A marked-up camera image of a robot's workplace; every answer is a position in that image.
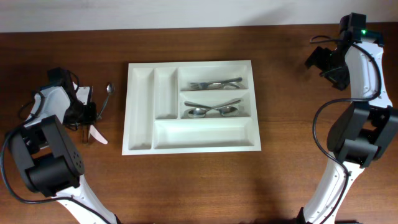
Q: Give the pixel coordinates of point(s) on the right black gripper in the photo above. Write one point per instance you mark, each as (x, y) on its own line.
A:
(318, 57)

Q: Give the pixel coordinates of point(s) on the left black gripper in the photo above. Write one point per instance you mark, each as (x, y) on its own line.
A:
(91, 117)

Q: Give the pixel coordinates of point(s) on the steel kitchen tongs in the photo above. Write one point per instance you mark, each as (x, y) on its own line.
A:
(86, 121)

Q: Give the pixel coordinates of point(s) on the large steel spoon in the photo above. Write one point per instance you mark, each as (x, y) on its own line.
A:
(219, 109)
(208, 109)

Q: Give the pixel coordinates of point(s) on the steel fork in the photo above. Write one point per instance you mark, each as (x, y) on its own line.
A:
(204, 85)
(223, 86)

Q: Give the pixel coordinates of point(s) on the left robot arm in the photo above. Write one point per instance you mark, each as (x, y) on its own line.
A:
(46, 157)

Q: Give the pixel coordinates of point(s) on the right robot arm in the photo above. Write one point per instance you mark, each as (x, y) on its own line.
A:
(365, 129)

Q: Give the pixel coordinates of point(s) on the pink plastic knife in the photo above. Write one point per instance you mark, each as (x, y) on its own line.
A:
(97, 135)

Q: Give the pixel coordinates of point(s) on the small steel teaspoon right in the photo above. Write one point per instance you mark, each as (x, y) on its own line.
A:
(110, 89)

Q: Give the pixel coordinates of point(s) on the white plastic cutlery tray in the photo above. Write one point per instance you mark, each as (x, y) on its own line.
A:
(165, 116)

